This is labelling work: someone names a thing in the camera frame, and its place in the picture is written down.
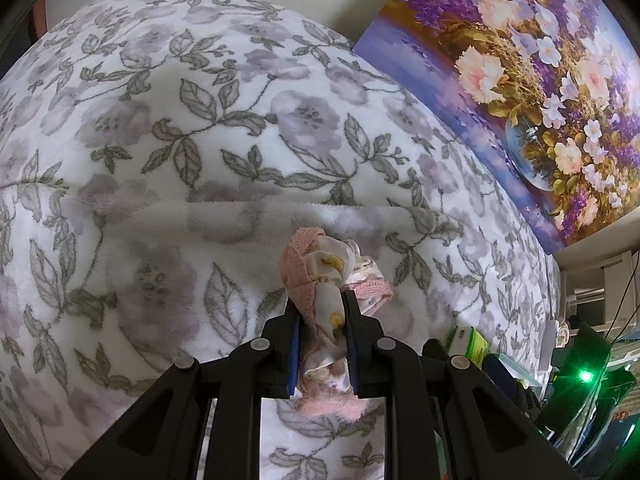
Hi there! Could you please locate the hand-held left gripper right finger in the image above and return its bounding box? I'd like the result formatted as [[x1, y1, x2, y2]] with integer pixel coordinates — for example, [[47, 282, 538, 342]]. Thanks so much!
[[341, 290, 583, 480]]

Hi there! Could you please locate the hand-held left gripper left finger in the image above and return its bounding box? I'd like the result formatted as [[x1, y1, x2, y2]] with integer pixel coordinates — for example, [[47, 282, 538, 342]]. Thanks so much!
[[62, 300, 303, 480]]

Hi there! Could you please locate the green-edged white box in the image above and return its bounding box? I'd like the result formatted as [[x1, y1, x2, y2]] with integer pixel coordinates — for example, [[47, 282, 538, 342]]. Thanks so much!
[[480, 352, 546, 416]]

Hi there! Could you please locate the pink floral fabric scrunchie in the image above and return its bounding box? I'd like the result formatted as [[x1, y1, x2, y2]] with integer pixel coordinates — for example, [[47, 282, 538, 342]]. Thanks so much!
[[278, 226, 393, 418]]

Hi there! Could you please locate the white shelf unit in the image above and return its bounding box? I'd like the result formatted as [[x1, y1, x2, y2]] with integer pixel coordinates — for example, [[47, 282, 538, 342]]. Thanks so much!
[[555, 247, 640, 346]]

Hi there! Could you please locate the small green tissue pack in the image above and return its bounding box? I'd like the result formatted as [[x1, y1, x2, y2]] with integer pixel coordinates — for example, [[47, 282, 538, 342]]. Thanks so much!
[[447, 325, 488, 368]]

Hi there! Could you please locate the grey floral blanket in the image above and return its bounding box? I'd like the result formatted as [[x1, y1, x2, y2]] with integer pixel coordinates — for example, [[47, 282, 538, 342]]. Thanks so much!
[[0, 0, 563, 480]]

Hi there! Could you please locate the flower painting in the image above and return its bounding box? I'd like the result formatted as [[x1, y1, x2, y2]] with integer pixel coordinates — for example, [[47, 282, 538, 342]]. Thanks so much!
[[352, 0, 640, 255]]

